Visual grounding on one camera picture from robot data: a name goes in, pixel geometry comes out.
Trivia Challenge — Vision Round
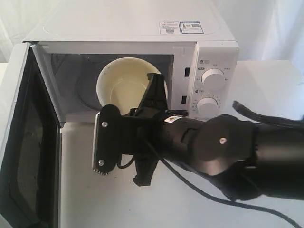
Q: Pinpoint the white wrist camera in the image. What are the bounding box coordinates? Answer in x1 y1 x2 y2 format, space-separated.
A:
92 104 121 176

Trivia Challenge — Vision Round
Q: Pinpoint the white lower microwave knob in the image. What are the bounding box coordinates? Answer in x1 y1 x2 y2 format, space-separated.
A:
197 97 218 116

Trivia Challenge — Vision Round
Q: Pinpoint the white microwave knob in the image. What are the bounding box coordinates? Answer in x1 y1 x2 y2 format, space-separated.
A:
197 97 218 116
201 68 226 91

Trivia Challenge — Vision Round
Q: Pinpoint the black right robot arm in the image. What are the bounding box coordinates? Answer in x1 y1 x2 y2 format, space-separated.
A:
121 73 304 201

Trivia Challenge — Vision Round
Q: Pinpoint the glass microwave turntable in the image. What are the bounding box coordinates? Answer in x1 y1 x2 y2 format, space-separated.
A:
75 72 102 111

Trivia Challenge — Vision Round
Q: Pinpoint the cream ceramic bowl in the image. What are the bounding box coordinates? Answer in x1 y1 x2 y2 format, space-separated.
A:
96 57 160 115

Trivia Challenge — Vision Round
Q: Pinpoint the white Midea microwave oven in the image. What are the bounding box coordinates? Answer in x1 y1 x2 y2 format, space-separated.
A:
24 0 240 123

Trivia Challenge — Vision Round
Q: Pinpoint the white microwave door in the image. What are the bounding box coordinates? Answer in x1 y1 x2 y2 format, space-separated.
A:
0 43 61 228

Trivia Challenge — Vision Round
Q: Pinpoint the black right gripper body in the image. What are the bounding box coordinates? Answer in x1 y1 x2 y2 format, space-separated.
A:
118 109 204 171

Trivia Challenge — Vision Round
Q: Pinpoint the white upper microwave knob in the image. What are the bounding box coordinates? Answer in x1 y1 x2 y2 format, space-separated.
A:
201 68 226 91

